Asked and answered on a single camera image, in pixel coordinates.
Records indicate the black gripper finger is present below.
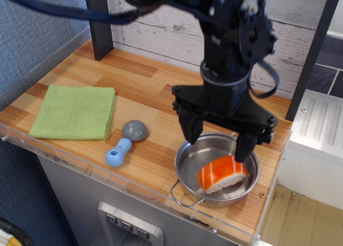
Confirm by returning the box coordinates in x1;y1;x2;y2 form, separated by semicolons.
177;108;204;144
235;134;257;162

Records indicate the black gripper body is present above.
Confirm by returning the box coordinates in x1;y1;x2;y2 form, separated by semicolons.
171;81;278;144

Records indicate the stainless steel pot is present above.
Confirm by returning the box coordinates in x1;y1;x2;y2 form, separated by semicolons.
170;132;260;208

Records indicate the orange white salmon sushi toy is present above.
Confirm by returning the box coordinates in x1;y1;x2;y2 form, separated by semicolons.
197;155;248;195

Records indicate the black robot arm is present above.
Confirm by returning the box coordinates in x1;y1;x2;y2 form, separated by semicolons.
125;0;279;162

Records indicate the blue grey toy scoop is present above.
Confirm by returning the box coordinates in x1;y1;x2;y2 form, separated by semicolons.
105;120;148;167

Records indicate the white ribbed appliance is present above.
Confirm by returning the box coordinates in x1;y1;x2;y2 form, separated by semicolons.
277;90;342;208

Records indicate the green folded cloth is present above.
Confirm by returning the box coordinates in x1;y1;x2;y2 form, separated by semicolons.
29;85;116;140

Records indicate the silver control panel with buttons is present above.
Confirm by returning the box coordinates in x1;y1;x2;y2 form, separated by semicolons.
98;201;165;245

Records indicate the clear acrylic table edge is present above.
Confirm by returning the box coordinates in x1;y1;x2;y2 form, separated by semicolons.
1;125;264;245

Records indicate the yellow black object at corner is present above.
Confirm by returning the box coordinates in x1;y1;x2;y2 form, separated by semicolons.
1;218;34;246

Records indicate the dark right frame post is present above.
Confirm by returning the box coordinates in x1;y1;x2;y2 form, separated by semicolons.
285;0;339;121

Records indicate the dark frame post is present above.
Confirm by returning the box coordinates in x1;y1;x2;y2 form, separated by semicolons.
285;0;339;121
86;0;114;61

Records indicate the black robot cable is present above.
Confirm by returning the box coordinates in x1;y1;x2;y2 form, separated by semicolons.
0;0;151;26

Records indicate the dark left frame post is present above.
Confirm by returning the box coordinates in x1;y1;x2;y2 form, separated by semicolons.
86;0;114;61

